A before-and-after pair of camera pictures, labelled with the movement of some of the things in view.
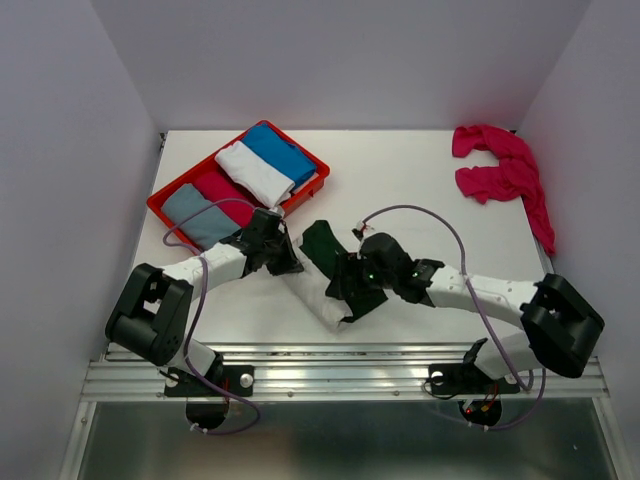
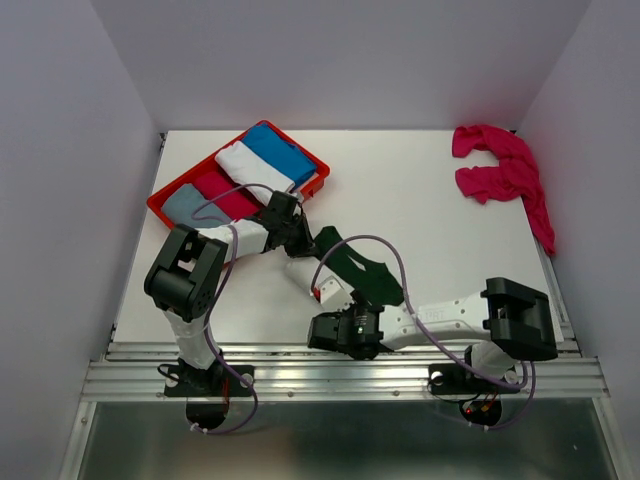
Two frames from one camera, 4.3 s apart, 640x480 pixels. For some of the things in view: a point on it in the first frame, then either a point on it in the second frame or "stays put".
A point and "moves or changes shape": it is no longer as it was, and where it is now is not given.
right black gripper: (350, 265) → (336, 315)
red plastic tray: (216, 198) stays put
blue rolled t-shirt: (283, 155) stays put
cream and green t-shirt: (319, 255) moves or changes shape
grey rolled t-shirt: (203, 223) stays put
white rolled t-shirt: (258, 177) stays put
